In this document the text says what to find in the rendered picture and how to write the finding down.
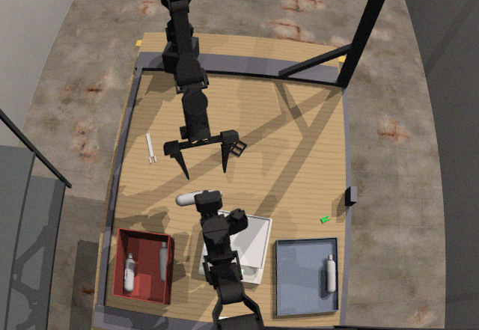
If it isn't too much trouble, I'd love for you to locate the dark grey metal post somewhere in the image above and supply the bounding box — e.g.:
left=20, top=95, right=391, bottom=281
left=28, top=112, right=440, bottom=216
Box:
left=264, top=0, right=479, bottom=330

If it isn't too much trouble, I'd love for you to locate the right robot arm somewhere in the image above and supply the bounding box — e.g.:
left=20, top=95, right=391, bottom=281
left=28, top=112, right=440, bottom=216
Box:
left=161, top=0, right=209, bottom=117

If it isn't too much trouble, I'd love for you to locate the grey bottle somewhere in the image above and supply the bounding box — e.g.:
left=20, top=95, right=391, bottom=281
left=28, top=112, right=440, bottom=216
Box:
left=175, top=189, right=214, bottom=207
left=123, top=254, right=135, bottom=292

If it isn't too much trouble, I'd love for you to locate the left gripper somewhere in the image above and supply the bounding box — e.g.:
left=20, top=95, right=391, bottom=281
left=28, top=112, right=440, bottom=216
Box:
left=194, top=190, right=223, bottom=228

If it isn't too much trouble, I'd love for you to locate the grey co2 cylinder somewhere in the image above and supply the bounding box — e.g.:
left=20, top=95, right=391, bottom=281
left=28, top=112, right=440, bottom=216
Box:
left=159, top=242, right=168, bottom=282

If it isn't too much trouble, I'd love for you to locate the red open box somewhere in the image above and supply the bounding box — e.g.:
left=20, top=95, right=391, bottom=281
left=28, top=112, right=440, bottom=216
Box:
left=112, top=228, right=175, bottom=305

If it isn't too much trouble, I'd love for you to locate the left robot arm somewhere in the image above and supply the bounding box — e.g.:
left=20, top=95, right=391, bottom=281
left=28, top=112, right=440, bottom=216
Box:
left=202, top=208, right=265, bottom=330

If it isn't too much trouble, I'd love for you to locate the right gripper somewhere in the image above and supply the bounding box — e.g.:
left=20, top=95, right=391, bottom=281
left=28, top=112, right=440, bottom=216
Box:
left=163, top=113, right=240, bottom=180

